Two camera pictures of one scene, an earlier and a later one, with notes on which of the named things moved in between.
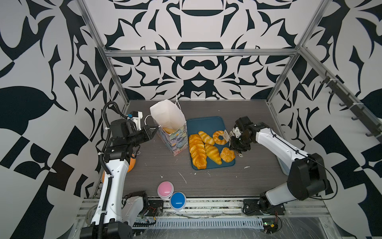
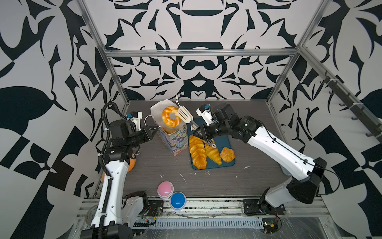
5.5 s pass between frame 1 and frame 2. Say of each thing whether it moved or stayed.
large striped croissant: stayed
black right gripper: moved
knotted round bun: stayed
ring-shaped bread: moved
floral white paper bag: stayed
